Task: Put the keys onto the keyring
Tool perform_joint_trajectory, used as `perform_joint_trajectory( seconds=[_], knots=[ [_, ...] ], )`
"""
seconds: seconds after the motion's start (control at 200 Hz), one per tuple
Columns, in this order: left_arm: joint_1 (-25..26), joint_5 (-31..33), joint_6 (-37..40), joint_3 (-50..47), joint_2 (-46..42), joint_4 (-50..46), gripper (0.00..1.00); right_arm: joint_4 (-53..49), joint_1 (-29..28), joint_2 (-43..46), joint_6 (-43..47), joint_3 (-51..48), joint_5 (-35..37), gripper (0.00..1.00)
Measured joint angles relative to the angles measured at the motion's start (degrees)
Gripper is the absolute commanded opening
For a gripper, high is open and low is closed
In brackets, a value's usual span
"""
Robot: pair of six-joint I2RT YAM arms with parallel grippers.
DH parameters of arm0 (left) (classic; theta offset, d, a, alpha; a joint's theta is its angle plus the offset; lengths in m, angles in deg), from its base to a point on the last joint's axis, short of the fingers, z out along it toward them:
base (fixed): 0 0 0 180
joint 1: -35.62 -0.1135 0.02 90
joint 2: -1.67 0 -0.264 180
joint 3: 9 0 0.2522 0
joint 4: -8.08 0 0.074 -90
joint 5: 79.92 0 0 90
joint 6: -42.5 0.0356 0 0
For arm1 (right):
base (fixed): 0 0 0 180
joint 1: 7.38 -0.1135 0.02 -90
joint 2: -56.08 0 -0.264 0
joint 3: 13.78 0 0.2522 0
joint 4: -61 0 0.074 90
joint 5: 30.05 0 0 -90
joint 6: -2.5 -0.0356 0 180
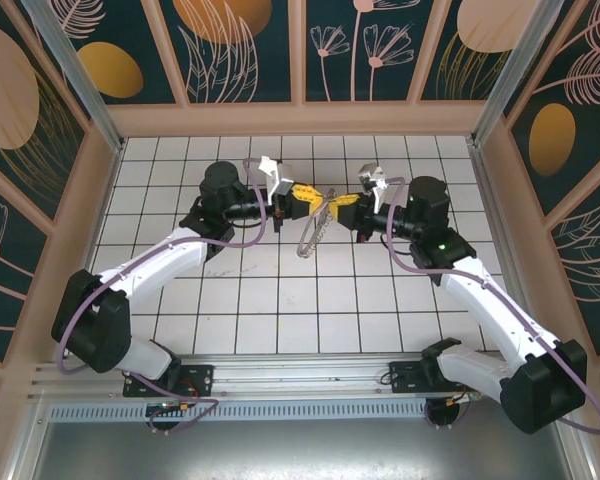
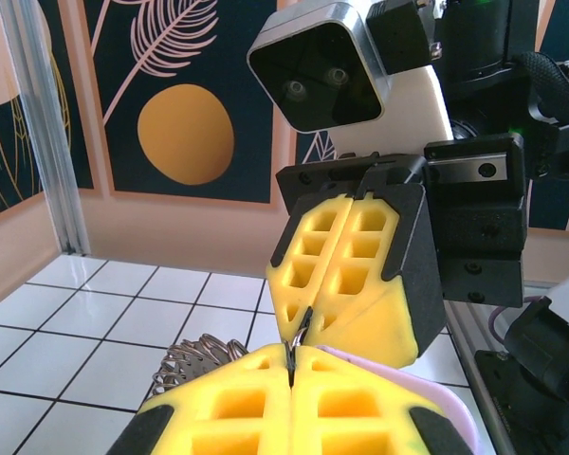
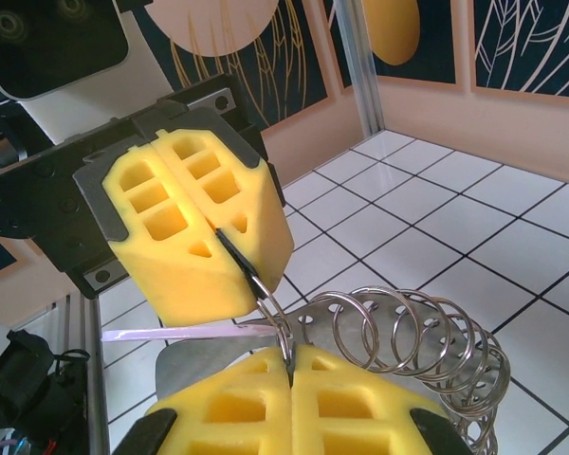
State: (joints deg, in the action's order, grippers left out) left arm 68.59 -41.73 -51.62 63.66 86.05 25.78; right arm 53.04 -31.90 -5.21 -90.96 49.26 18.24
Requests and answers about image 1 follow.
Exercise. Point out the aluminium side rail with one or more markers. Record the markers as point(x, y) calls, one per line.
point(487, 190)

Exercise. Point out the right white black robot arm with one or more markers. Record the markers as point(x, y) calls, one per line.
point(490, 305)

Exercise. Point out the grey metal sheet panel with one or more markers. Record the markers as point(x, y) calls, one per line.
point(300, 450)

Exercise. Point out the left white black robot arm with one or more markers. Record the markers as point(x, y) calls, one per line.
point(150, 260)

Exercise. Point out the aluminium front rail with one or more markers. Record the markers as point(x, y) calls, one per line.
point(300, 372)

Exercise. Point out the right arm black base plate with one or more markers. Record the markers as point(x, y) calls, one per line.
point(405, 377)

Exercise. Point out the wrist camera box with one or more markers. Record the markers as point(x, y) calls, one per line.
point(375, 180)
point(277, 175)

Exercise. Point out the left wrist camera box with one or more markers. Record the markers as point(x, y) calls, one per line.
point(277, 175)

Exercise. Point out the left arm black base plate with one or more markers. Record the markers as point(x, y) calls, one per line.
point(200, 376)

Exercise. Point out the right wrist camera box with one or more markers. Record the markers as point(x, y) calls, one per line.
point(375, 180)

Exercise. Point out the aluminium corner post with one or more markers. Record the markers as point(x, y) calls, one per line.
point(507, 70)
point(72, 70)

